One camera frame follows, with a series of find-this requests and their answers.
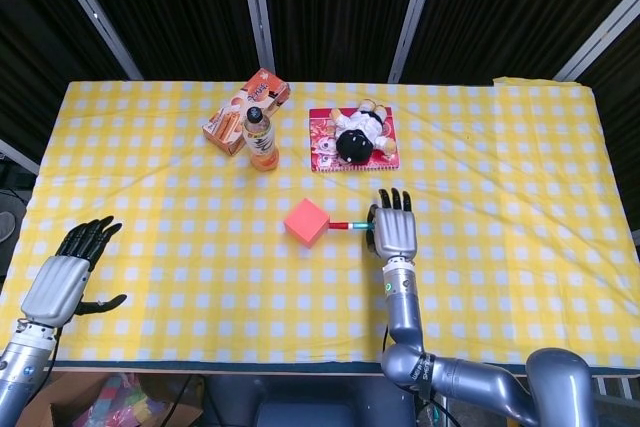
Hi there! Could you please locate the plush doll white outfit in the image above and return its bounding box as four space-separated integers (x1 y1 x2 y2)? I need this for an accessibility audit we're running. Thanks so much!
330 99 399 164

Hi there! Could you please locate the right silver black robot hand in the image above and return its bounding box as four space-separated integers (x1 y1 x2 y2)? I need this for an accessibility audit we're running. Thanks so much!
363 188 418 258

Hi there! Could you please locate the cardboard box with colourful contents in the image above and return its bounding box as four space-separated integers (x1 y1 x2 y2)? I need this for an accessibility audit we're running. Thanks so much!
24 371 206 427

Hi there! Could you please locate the grey metal frame post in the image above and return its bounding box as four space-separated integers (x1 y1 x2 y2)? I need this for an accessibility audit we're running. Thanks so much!
237 0 277 77
0 139 41 176
553 0 640 82
42 0 145 82
387 0 443 84

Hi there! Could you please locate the orange drink bottle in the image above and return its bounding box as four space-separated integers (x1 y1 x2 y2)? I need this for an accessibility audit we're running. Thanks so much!
242 106 278 172

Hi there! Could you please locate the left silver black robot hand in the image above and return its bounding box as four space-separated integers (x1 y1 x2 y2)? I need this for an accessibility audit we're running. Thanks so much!
20 215 128 329

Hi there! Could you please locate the red floral spiral notebook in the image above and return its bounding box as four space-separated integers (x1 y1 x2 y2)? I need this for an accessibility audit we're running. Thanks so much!
308 106 401 173

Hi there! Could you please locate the orange snack box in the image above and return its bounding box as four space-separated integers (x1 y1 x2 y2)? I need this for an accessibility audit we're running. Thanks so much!
201 68 291 157

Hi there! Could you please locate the yellow white checkered tablecloth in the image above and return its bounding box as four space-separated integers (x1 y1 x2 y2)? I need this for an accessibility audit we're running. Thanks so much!
0 76 640 368

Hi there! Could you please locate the orange-pink sticky note block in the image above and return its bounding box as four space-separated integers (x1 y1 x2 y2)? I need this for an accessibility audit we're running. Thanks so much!
283 198 331 249

